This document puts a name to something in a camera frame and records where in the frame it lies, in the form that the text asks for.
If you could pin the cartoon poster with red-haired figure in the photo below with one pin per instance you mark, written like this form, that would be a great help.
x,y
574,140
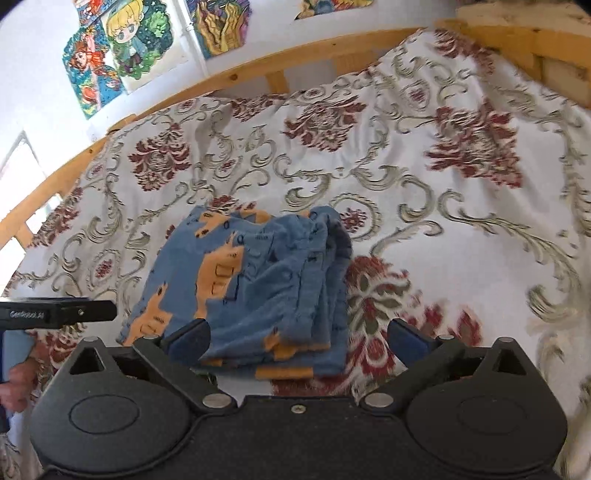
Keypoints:
x,y
90,74

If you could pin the white floral bedspread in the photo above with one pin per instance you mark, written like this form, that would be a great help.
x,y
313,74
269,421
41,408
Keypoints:
x,y
415,184

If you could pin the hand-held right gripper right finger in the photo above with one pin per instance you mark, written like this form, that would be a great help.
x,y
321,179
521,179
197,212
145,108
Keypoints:
x,y
408,339

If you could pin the white wall pipe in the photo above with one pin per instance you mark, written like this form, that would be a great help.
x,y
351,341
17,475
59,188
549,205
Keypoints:
x,y
193,34

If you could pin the cartoon wall poster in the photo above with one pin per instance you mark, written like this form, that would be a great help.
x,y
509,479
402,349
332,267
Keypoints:
x,y
332,7

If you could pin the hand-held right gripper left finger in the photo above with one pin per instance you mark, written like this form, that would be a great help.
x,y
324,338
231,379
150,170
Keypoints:
x,y
191,341

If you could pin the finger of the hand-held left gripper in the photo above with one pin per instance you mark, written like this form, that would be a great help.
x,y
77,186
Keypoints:
x,y
87,311

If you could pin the blue pants with orange print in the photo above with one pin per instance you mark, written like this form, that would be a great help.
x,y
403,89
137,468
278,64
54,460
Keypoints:
x,y
258,286

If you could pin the cartoon poster with blond figure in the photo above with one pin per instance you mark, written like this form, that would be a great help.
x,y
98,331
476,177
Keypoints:
x,y
138,41

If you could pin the person's left hand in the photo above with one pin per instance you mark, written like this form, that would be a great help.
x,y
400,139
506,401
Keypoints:
x,y
18,383

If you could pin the wooden bed frame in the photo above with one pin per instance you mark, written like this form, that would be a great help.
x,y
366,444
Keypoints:
x,y
295,60

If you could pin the yellow and purple cartoon poster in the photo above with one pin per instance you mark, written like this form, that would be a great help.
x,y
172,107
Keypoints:
x,y
221,25

